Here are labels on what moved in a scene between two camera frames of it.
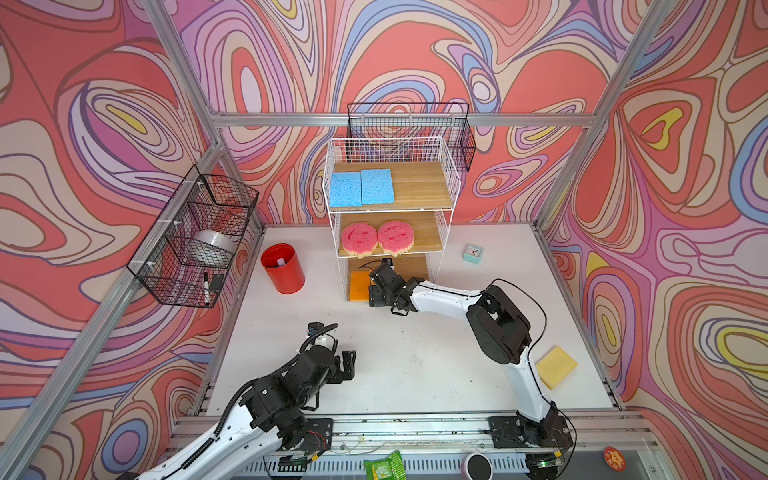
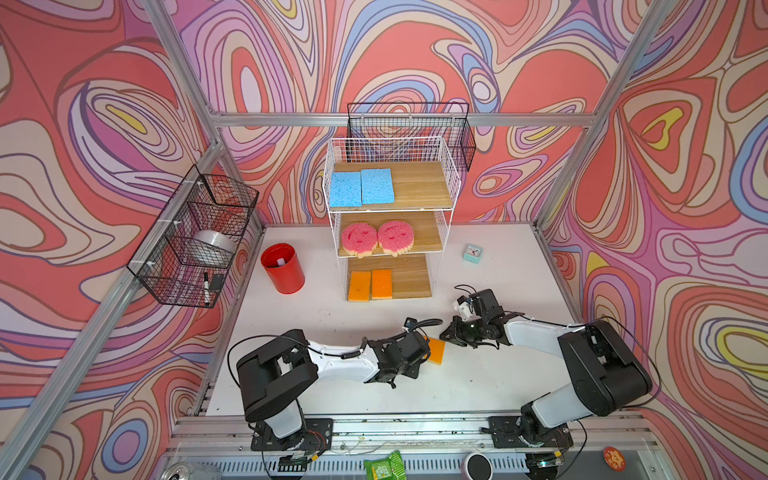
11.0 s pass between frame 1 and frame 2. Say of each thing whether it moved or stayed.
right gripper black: moved
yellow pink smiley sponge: stayed
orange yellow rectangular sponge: stayed
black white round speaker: stayed
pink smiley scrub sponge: stayed
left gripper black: moved
